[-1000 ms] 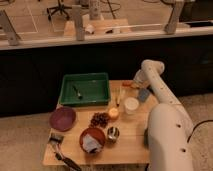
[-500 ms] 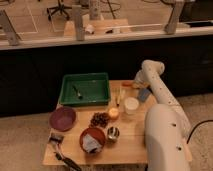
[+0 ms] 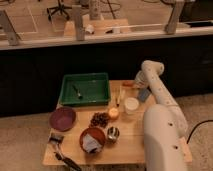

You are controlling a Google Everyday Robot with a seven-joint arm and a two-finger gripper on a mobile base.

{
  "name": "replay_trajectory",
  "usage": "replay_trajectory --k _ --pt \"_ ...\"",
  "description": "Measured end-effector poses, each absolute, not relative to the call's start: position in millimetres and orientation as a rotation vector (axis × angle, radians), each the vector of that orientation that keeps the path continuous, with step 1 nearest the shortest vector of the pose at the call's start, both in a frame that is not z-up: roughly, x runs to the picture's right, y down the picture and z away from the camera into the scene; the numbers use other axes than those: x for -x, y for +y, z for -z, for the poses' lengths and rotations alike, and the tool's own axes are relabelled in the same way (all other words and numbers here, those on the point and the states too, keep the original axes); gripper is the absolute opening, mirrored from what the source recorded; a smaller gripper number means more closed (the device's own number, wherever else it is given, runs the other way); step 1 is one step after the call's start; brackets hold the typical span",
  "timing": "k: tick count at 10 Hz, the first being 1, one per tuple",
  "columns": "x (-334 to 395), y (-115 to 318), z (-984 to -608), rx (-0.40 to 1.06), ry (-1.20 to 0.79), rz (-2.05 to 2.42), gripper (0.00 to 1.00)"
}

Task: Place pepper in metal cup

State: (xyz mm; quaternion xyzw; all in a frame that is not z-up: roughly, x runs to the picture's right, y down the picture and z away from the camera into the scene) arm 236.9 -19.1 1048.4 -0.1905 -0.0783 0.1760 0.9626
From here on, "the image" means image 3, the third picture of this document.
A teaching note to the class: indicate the small metal cup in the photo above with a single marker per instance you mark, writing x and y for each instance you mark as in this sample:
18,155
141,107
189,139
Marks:
113,134

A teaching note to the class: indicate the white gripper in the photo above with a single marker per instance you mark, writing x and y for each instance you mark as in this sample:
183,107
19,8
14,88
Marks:
140,85

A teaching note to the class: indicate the green plastic tray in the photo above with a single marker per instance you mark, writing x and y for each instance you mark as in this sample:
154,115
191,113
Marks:
94,87

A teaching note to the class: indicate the black office chair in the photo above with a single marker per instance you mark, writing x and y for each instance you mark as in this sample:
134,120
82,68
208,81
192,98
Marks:
61,8

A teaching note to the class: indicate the small tool in tray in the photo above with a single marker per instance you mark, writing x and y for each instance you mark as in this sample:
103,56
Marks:
77,92

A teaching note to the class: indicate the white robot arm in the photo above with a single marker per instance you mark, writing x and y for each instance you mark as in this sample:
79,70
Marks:
164,123

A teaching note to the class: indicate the white plastic cup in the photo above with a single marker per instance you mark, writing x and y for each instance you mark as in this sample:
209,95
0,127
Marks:
131,104

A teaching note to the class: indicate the yellow handled utensil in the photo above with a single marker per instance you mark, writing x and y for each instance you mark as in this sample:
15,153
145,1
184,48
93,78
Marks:
119,96

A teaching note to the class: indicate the bunch of dark grapes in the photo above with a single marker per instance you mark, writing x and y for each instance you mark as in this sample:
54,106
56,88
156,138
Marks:
99,119

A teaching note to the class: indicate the red brown bowl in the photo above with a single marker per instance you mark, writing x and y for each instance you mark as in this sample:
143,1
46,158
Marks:
96,133

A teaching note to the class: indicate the black handled brush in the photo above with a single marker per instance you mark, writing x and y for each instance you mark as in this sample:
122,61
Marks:
55,140

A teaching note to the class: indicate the purple plate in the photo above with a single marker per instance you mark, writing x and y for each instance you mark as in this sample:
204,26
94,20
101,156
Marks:
62,119

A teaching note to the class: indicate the orange fruit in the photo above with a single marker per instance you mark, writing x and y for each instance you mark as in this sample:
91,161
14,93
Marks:
113,113

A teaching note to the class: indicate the grey blue cloth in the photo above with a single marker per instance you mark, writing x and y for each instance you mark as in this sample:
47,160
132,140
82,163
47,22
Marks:
90,144

